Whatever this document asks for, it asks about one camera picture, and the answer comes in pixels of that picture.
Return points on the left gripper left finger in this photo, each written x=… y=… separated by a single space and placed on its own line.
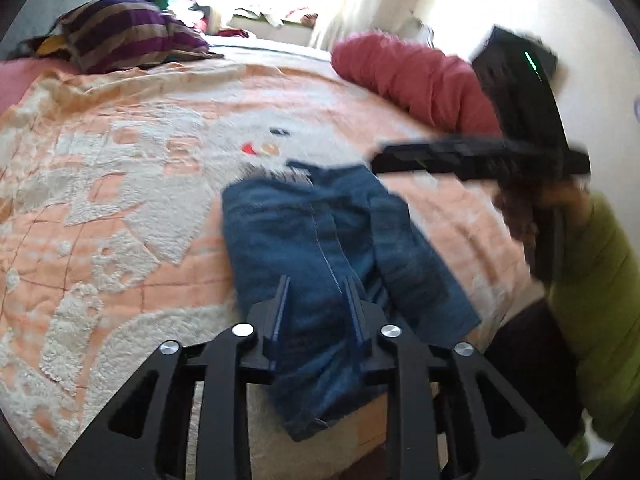
x=143 y=431

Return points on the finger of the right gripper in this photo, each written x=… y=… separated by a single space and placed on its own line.
x=390 y=164
x=451 y=146

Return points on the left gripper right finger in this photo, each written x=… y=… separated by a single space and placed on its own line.
x=450 y=414

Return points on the blue denim pants lace trim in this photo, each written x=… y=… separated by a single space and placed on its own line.
x=320 y=228

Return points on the person's right hand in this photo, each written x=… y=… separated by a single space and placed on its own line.
x=516 y=207

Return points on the red rolled duvet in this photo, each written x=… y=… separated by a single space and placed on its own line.
x=441 y=91

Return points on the black trousers of person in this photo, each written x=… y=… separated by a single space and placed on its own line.
x=532 y=354

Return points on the windowsill clutter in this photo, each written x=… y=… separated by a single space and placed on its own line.
x=294 y=26

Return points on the orange white fleece blanket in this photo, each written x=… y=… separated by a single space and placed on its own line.
x=111 y=218

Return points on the clothes pile by window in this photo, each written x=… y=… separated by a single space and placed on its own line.
x=195 y=15

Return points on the purple striped pillow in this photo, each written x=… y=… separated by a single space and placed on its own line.
x=102 y=36

